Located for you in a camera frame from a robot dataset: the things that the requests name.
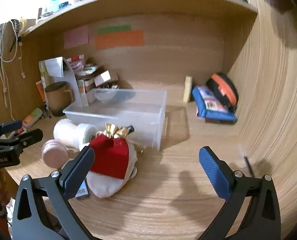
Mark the brown cup with handle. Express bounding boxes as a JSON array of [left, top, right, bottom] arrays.
[[44, 82, 75, 117]]

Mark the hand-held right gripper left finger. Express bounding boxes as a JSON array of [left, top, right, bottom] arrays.
[[11, 145, 96, 240]]

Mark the red white drawstring pouch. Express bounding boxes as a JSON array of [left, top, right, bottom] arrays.
[[85, 124, 138, 198]]

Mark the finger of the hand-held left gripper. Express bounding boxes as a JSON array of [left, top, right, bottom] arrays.
[[0, 129, 43, 154], [0, 120, 22, 140]]

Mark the pink round jar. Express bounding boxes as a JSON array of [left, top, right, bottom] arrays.
[[41, 140, 69, 168]]

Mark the wooden desktop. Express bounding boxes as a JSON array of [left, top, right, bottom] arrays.
[[3, 80, 264, 240]]

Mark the green orange plastic tube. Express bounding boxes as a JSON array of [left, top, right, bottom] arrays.
[[22, 108, 43, 128]]

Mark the small white brown box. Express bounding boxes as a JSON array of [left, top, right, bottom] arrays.
[[94, 70, 119, 87]]

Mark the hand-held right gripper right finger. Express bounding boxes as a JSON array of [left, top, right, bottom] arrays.
[[198, 146, 281, 240]]

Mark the white printed carton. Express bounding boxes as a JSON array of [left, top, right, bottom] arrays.
[[77, 79, 95, 105]]

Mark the green sticky note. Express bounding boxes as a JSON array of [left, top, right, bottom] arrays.
[[97, 25, 131, 35]]

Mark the orange sticky note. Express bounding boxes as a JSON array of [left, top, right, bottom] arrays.
[[94, 30, 144, 50]]

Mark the clear plastic storage bin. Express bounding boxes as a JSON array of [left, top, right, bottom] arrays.
[[63, 88, 168, 151]]

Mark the white desk organiser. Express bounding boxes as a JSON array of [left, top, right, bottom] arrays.
[[62, 58, 89, 107]]

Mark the white paper sheet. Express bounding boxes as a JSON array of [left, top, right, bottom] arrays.
[[45, 57, 64, 78]]

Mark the red striped packet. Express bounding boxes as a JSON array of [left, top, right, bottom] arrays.
[[68, 54, 86, 70]]

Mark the black orange zip case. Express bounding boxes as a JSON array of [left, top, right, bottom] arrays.
[[206, 73, 239, 113]]

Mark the cream lotion bottle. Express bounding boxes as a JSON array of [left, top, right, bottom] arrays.
[[184, 76, 193, 103]]

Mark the blue patterned pouch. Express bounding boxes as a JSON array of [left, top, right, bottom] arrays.
[[192, 85, 238, 125]]

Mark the black pen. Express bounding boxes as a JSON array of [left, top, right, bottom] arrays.
[[244, 156, 254, 178]]

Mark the pink sticky note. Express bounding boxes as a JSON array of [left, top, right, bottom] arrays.
[[64, 25, 89, 49]]

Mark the small blue packet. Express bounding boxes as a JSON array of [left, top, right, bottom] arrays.
[[75, 180, 89, 198]]

